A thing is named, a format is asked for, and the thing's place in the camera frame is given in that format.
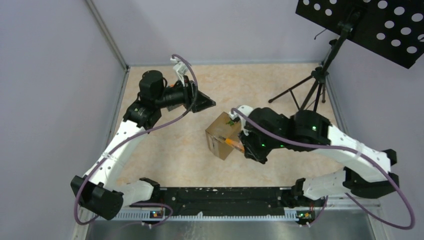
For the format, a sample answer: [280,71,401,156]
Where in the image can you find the black perforated stand tray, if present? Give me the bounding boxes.
[295,0,424,69]

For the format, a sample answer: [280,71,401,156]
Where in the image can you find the aluminium frame rail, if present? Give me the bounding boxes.
[83,0,129,72]

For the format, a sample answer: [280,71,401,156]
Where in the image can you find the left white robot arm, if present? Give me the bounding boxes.
[70,70,216,220]

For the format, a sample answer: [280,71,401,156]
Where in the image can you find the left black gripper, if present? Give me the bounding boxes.
[155,75,216,113]

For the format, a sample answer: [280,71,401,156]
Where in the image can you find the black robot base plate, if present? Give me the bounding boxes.
[146,187,325,217]

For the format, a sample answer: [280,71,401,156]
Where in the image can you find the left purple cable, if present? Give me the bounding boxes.
[73,53,199,227]

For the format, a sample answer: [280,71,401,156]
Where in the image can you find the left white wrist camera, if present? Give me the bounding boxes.
[170,56,188,85]

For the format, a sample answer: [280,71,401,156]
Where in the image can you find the grey slotted cable duct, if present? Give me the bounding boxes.
[114,210,307,222]

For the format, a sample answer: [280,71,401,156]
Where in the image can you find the purple cable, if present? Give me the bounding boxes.
[230,107,416,231]
[73,53,199,227]

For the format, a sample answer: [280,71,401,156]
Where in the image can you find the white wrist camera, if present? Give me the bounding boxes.
[236,105,254,136]
[170,56,188,85]

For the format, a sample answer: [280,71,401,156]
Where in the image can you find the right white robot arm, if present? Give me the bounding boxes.
[230,105,399,206]

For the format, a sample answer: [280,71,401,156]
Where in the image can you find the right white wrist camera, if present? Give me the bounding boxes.
[236,105,254,136]

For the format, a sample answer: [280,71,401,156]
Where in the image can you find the brown cardboard express box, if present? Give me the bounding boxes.
[205,112,241,160]

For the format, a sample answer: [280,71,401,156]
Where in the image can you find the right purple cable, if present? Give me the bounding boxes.
[230,107,416,231]

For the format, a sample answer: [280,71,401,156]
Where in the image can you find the orange utility knife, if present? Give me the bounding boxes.
[224,138,245,153]

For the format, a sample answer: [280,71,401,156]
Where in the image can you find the black tripod stand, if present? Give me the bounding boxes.
[268,11,361,112]

